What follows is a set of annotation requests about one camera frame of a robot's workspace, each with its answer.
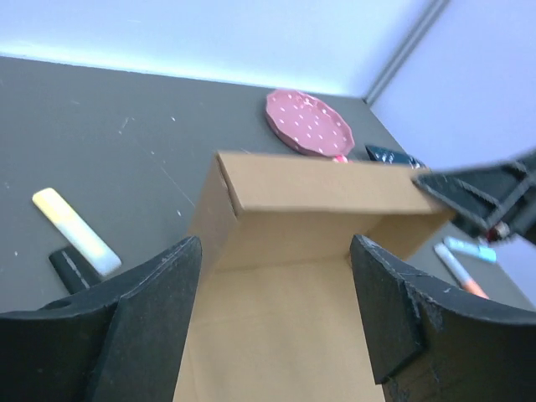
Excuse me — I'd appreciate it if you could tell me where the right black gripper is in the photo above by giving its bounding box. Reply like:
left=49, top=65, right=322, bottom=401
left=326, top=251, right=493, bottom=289
left=413, top=149, right=535, bottom=245

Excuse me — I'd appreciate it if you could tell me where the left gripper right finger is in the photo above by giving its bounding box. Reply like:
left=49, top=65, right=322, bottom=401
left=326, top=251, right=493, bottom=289
left=350, top=235, right=535, bottom=401

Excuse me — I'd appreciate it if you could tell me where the pink flower toy right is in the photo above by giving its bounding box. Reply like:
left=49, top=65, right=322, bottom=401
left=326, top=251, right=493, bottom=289
left=332, top=155, right=351, bottom=163

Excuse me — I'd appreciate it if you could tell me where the yellow highlighter marker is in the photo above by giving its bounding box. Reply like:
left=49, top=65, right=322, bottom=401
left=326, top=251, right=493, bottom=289
left=32, top=188, right=121, bottom=278

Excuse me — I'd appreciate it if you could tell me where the light blue marker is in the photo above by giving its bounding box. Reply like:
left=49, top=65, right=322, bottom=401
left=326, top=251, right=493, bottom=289
left=443, top=236, right=497, bottom=264

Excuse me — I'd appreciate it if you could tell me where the pink black highlighter marker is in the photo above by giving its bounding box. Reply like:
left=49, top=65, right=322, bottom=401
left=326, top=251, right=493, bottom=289
left=49, top=245, right=101, bottom=295

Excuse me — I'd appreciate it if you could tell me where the brown cardboard box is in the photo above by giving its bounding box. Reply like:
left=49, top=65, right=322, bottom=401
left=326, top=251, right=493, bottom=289
left=174, top=152, right=452, bottom=401

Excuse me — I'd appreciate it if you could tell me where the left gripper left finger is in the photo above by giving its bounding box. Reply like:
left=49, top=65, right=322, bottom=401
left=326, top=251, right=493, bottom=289
left=1, top=236, right=202, bottom=401

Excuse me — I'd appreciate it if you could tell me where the orange grey marker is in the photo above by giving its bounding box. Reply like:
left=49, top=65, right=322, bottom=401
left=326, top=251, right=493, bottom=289
left=434, top=243, right=488, bottom=299

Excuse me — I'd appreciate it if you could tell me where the pink polka dot plate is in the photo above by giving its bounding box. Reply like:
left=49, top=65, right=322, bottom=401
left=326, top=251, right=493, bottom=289
left=265, top=90, right=355, bottom=159

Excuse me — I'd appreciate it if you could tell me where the dark blue leaf dish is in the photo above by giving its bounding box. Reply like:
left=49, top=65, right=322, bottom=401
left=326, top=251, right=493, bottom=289
left=365, top=145, right=426, bottom=169

